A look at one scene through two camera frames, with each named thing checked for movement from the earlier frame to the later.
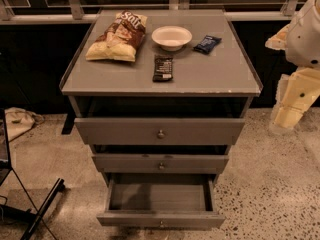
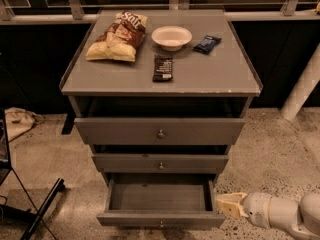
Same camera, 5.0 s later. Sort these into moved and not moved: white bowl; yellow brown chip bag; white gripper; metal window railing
Moved: white gripper
Not moved: metal window railing; white bowl; yellow brown chip bag
